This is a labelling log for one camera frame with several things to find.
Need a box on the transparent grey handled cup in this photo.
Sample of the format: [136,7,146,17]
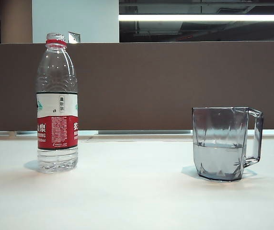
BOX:
[192,106,265,182]

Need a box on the grey wall plate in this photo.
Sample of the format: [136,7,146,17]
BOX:
[68,31,81,44]

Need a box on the brown desk partition panel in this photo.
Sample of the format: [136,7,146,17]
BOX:
[0,42,274,133]

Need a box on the brown round column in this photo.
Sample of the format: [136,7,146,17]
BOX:
[0,0,34,44]

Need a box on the white ceiling light strip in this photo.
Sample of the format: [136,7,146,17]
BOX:
[118,13,274,22]

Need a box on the clear red-label water bottle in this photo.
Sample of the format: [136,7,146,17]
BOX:
[36,33,79,174]

